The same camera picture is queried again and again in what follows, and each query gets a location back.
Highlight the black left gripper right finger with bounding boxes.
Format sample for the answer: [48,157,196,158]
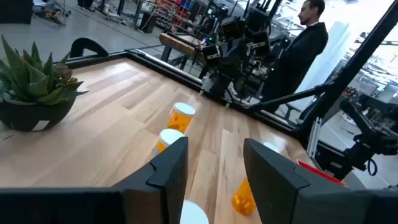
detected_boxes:
[243,138,398,224]

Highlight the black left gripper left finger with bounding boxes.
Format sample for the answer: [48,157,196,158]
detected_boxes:
[0,136,189,224]

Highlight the white ball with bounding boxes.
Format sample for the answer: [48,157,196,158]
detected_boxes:
[231,141,280,217]

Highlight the white plastic pill bottle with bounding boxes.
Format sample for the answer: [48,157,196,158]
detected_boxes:
[180,200,210,224]

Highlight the red plastic basket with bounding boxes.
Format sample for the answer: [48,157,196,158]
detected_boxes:
[296,159,346,187]

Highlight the succulent plant in dark pot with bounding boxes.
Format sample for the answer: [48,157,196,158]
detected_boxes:
[0,35,90,132]

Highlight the person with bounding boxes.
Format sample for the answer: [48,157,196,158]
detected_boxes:
[260,0,330,113]

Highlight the black background robot station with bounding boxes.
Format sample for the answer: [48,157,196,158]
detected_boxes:
[158,0,292,103]

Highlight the black bin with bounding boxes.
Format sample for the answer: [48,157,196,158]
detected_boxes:
[139,11,158,34]

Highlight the shelf with coloured bins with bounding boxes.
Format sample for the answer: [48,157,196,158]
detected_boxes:
[154,0,195,30]

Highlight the silver aluminium bracket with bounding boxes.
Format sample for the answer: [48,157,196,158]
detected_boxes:
[307,116,323,158]

